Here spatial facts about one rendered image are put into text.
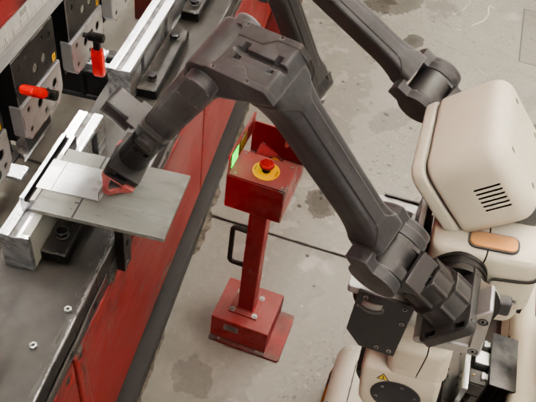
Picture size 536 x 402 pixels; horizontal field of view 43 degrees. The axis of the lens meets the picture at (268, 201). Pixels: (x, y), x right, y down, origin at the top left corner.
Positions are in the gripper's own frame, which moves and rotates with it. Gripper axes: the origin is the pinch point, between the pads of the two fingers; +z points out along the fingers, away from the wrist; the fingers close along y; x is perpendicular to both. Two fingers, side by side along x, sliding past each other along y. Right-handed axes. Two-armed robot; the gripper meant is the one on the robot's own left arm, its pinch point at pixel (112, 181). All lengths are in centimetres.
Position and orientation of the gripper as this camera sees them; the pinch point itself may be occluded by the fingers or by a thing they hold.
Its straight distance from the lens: 136.4
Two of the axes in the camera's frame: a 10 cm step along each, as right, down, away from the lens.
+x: 7.9, 5.3, 3.1
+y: -2.0, 7.0, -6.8
